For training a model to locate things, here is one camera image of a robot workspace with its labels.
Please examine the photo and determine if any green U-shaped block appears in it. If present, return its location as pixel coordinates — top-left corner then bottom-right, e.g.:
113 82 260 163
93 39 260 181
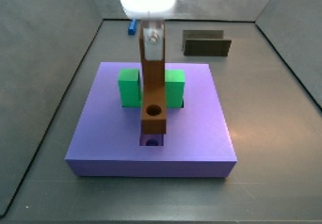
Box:
118 69 185 108

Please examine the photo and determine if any blue peg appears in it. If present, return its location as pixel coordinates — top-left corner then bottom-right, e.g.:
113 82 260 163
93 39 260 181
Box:
127 19 138 36

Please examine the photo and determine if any brown T-shaped block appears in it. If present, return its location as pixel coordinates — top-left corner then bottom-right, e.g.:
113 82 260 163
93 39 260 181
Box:
139 19 166 135

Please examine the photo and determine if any purple base block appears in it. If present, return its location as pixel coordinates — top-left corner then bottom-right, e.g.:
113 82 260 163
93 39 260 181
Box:
66 62 237 177

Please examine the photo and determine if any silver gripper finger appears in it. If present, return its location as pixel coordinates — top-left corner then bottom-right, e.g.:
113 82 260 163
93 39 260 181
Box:
142 20 163 61

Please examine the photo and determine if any black angle bracket fixture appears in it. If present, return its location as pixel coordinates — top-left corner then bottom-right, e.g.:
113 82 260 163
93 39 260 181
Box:
183 30 231 56

